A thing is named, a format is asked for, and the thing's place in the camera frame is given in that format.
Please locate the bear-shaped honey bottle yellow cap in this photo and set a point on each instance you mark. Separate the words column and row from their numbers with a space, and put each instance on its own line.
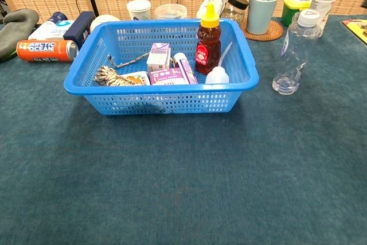
column 207, row 44

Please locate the light blue cup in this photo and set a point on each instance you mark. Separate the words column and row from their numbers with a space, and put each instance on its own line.
column 261, row 15

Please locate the orange Arctic Ocean soda can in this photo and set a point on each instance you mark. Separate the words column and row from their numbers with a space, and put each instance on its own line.
column 43, row 51

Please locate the yellow razor blister pack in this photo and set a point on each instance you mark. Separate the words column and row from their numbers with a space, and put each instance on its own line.
column 357, row 28

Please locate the flat purple cardboard box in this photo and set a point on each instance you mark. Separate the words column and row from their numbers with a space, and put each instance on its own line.
column 166, row 77

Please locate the small purple white milk carton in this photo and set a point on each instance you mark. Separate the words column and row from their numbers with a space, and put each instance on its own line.
column 157, row 55

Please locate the clear plastic bottle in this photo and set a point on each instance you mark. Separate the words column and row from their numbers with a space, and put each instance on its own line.
column 296, row 55

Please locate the clear round plastic container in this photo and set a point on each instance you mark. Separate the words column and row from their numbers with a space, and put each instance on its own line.
column 170, row 12

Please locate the purple white toothpaste tube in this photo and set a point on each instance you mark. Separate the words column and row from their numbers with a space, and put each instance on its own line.
column 186, row 68

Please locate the blue plastic perforated basket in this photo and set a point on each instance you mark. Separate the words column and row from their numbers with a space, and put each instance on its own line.
column 160, row 101

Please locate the white paper cup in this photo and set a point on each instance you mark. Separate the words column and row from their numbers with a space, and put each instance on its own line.
column 139, row 9

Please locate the beige upturned bowl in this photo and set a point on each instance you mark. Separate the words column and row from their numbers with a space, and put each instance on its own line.
column 100, row 21

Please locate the round woven rattan coaster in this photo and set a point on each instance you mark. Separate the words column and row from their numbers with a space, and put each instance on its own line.
column 273, row 34

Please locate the white snack packet fruit print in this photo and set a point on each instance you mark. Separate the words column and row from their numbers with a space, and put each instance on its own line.
column 141, row 78

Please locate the translucent squeeze wash bottle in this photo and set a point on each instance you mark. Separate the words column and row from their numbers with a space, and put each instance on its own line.
column 218, row 77

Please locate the green container yellow lid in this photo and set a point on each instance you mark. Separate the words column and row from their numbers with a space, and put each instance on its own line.
column 289, row 12

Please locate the dark blue cardboard box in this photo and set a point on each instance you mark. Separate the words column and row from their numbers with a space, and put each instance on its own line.
column 78, row 28

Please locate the teal felt table cover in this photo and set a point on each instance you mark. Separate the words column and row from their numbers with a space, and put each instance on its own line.
column 183, row 176

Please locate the grey folded cloth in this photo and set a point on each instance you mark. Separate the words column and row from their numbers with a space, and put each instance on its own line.
column 17, row 30

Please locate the glass jar black lid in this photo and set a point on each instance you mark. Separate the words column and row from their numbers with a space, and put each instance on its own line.
column 236, row 7

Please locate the white blue tissue pack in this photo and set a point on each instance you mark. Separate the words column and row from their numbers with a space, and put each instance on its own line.
column 48, row 31

